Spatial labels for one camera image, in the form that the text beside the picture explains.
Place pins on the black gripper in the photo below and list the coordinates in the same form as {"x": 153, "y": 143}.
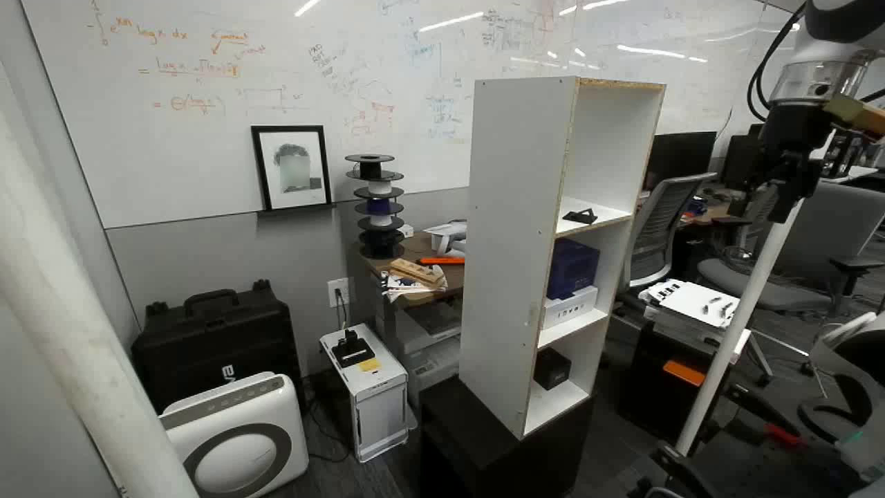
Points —
{"x": 792, "y": 147}

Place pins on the small black angular object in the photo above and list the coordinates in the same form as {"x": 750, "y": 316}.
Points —
{"x": 581, "y": 217}

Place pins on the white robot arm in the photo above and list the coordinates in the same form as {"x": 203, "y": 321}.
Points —
{"x": 821, "y": 57}

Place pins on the white open shelf unit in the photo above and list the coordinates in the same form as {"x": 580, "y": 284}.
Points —
{"x": 514, "y": 238}

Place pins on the black low cabinet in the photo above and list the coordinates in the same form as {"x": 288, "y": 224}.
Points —
{"x": 471, "y": 443}

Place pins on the white small tower cabinet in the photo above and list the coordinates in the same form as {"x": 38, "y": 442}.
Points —
{"x": 374, "y": 404}

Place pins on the small dark monitor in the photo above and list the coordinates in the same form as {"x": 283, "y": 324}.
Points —
{"x": 743, "y": 161}

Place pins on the grey padded office chair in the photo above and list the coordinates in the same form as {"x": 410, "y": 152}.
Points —
{"x": 811, "y": 249}

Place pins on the black computer monitor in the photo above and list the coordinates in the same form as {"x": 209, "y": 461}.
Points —
{"x": 681, "y": 158}

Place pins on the grey mesh office chair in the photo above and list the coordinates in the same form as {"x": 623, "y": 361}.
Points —
{"x": 660, "y": 224}

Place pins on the slanted white stand pole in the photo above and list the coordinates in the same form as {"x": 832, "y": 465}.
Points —
{"x": 736, "y": 321}

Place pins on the white tray with tools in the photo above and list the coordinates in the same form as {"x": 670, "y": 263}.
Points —
{"x": 691, "y": 302}

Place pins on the blue cardboard box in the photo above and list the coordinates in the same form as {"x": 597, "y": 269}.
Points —
{"x": 572, "y": 267}

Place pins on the black chair with armrest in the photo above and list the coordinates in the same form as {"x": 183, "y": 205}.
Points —
{"x": 854, "y": 396}

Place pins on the white flat product box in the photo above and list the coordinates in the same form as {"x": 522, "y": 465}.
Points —
{"x": 572, "y": 305}

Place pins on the black small box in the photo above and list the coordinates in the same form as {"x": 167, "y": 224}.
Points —
{"x": 552, "y": 370}

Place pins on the orange tool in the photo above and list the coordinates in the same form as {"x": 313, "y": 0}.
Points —
{"x": 440, "y": 260}

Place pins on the wooden cluttered desk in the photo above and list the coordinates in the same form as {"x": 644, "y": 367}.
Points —
{"x": 418, "y": 281}

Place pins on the stack of filament spools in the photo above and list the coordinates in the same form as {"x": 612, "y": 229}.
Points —
{"x": 378, "y": 209}

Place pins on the framed black-white portrait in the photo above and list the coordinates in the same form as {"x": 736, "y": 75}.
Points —
{"x": 292, "y": 168}

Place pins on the black hard carrying case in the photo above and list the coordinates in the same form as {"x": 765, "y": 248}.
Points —
{"x": 216, "y": 342}

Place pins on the white round-grille air purifier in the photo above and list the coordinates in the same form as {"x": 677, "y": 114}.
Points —
{"x": 240, "y": 439}

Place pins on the thick white pole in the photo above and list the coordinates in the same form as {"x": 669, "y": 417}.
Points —
{"x": 73, "y": 342}

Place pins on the white wall outlet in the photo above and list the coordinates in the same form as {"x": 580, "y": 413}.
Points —
{"x": 338, "y": 291}

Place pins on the large wall whiteboard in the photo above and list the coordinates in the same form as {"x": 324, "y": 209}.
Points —
{"x": 230, "y": 101}

